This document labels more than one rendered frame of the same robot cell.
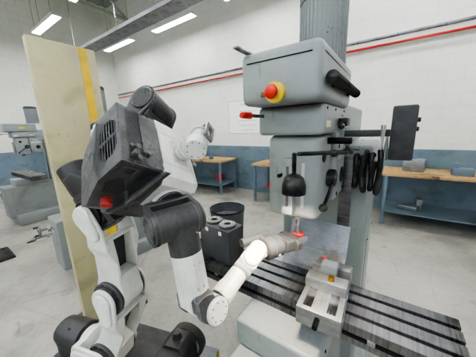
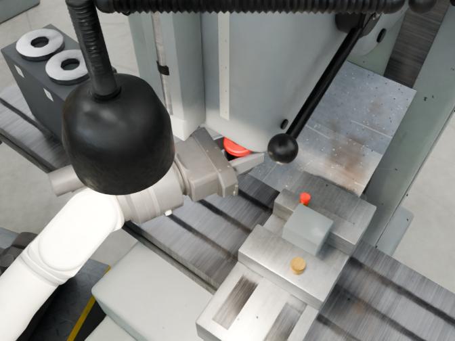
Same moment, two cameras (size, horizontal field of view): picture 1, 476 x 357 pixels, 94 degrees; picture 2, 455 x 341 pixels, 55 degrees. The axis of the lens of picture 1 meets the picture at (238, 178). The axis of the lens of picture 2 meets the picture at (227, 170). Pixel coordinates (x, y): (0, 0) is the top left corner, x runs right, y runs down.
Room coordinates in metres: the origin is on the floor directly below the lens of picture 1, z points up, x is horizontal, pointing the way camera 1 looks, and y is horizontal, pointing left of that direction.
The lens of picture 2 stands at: (0.46, -0.25, 1.70)
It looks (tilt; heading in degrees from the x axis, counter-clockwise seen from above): 53 degrees down; 2
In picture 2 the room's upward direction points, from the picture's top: straight up
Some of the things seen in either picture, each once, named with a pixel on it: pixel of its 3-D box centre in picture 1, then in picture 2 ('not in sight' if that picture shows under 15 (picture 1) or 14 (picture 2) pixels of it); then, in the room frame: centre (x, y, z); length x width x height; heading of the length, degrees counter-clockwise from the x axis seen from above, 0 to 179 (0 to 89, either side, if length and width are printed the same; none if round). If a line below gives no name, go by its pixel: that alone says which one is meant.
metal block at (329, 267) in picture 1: (329, 269); (306, 233); (0.81, -0.37, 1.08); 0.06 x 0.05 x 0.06; 57
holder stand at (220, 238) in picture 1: (221, 238); (69, 91); (1.14, 0.10, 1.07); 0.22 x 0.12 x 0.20; 49
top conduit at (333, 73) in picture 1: (346, 86); not in sight; (0.83, -0.39, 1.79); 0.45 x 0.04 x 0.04; 145
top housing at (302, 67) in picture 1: (303, 85); not in sight; (0.90, -0.26, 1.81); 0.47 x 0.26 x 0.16; 145
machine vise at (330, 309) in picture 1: (327, 286); (292, 262); (0.78, -0.35, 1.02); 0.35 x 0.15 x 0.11; 147
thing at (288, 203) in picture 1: (288, 185); (172, 45); (0.80, -0.19, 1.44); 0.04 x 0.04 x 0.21; 55
